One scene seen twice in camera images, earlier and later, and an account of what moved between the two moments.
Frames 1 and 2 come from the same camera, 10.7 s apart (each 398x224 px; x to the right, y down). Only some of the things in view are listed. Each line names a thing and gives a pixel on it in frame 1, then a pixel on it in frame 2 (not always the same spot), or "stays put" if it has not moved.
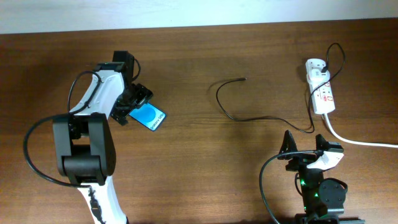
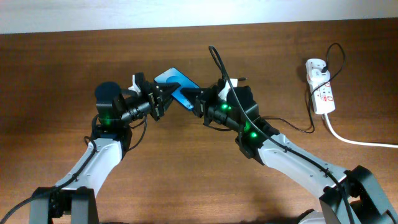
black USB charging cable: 323,71 stays put
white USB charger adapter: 315,76 stays put
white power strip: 321,94 stays put
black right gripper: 301,160 → 207,96
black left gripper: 120,112 → 155,96
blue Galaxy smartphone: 149,115 → 173,76
